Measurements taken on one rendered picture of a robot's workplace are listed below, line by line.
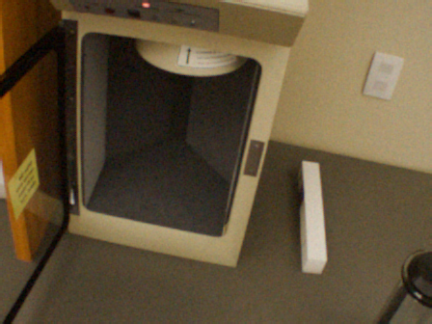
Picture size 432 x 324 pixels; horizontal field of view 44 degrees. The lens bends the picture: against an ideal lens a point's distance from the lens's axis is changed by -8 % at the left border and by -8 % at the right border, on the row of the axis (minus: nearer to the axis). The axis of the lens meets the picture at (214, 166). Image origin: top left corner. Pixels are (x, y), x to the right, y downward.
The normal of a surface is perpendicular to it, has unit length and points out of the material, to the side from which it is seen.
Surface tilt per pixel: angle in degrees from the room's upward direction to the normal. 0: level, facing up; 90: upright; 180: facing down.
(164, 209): 0
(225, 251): 90
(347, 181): 0
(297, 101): 90
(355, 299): 0
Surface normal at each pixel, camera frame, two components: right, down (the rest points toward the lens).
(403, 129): -0.13, 0.64
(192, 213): 0.14, -0.75
